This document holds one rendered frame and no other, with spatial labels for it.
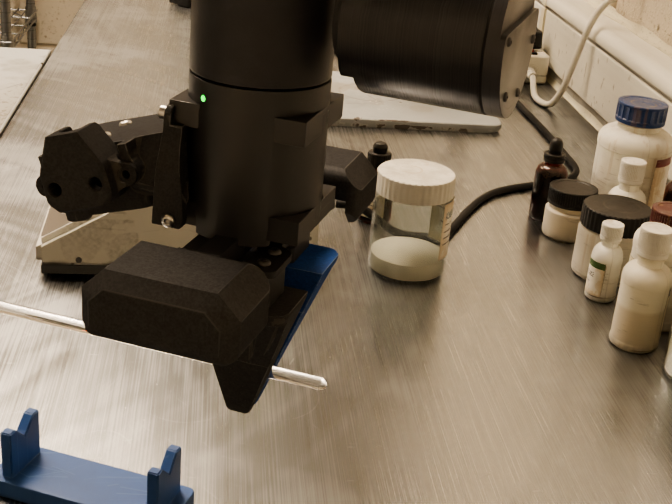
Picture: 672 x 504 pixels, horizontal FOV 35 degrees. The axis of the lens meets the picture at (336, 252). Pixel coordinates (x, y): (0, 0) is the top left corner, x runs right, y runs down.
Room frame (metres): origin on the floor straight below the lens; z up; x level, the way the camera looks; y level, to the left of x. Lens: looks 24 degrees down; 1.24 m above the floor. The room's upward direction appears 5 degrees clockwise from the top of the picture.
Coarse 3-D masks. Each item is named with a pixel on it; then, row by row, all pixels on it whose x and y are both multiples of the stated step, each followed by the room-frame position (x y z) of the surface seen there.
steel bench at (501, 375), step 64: (128, 0) 1.68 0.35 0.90; (64, 64) 1.27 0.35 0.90; (128, 64) 1.30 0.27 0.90; (384, 128) 1.12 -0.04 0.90; (512, 128) 1.16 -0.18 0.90; (576, 128) 1.18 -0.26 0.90; (0, 192) 0.84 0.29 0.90; (512, 192) 0.95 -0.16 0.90; (0, 256) 0.72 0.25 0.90; (448, 256) 0.79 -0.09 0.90; (512, 256) 0.80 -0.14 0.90; (0, 320) 0.62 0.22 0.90; (320, 320) 0.66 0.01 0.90; (384, 320) 0.67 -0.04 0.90; (448, 320) 0.68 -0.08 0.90; (512, 320) 0.68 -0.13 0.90; (576, 320) 0.69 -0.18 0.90; (0, 384) 0.54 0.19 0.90; (64, 384) 0.55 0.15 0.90; (128, 384) 0.56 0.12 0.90; (192, 384) 0.56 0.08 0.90; (384, 384) 0.58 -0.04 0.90; (448, 384) 0.59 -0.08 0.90; (512, 384) 0.59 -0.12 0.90; (576, 384) 0.60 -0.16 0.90; (640, 384) 0.61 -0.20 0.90; (0, 448) 0.48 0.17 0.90; (64, 448) 0.49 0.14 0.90; (128, 448) 0.49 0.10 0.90; (192, 448) 0.50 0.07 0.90; (256, 448) 0.50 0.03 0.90; (320, 448) 0.51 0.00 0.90; (384, 448) 0.51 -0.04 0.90; (448, 448) 0.52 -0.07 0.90; (512, 448) 0.52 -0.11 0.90; (576, 448) 0.53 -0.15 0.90; (640, 448) 0.53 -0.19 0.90
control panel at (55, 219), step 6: (54, 210) 0.74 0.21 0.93; (48, 216) 0.73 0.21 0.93; (54, 216) 0.72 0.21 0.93; (60, 216) 0.72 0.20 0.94; (48, 222) 0.72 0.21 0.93; (54, 222) 0.71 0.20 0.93; (60, 222) 0.70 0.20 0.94; (66, 222) 0.70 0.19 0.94; (48, 228) 0.70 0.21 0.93; (54, 228) 0.70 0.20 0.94; (42, 234) 0.70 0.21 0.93
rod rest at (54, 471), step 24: (24, 432) 0.46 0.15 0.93; (24, 456) 0.45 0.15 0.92; (48, 456) 0.46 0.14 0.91; (72, 456) 0.46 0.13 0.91; (168, 456) 0.44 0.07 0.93; (0, 480) 0.44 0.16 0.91; (24, 480) 0.44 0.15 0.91; (48, 480) 0.44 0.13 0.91; (72, 480) 0.44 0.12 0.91; (96, 480) 0.45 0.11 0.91; (120, 480) 0.45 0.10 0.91; (144, 480) 0.45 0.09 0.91; (168, 480) 0.43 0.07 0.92
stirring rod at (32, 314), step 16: (0, 304) 0.45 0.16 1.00; (16, 304) 0.45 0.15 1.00; (32, 320) 0.45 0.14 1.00; (48, 320) 0.45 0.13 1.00; (64, 320) 0.44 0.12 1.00; (80, 320) 0.44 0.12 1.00; (96, 336) 0.44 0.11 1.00; (272, 368) 0.42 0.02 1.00; (304, 384) 0.41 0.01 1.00; (320, 384) 0.41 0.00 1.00
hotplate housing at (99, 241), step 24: (96, 216) 0.70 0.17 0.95; (120, 216) 0.70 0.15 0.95; (144, 216) 0.70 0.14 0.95; (48, 240) 0.69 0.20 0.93; (72, 240) 0.69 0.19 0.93; (96, 240) 0.69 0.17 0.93; (120, 240) 0.70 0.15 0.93; (144, 240) 0.70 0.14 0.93; (168, 240) 0.70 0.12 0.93; (312, 240) 0.72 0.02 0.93; (48, 264) 0.69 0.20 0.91; (72, 264) 0.69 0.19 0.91; (96, 264) 0.70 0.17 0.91
